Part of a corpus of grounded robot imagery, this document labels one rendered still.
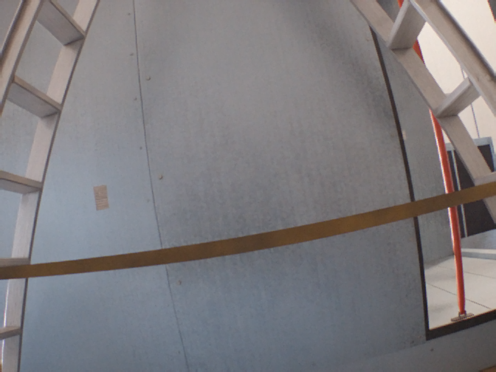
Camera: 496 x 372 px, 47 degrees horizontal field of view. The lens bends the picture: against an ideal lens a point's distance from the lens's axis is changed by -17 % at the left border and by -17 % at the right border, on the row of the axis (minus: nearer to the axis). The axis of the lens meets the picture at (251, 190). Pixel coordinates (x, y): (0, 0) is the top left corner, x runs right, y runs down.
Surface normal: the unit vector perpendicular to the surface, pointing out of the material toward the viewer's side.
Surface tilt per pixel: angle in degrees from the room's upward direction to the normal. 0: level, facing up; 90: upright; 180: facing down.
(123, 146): 90
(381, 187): 90
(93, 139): 90
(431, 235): 90
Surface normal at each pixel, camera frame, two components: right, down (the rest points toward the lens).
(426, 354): -0.11, -0.07
